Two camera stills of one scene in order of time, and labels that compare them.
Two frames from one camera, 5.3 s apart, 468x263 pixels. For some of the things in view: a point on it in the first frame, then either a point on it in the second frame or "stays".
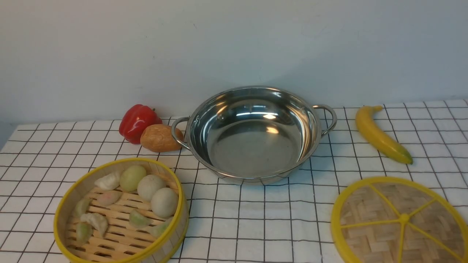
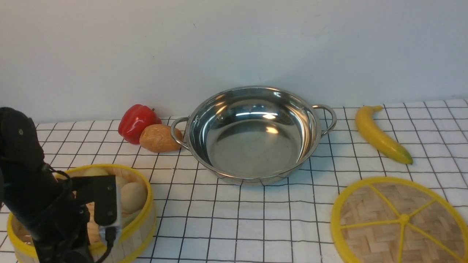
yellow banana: (369, 126) stays
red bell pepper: (135, 119) stays
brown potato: (158, 138) stays
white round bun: (148, 185) -> (120, 182)
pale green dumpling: (157, 228) -> (127, 218)
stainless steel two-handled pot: (255, 136) stays
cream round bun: (164, 202) -> (134, 195)
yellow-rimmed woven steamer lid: (396, 219) stays
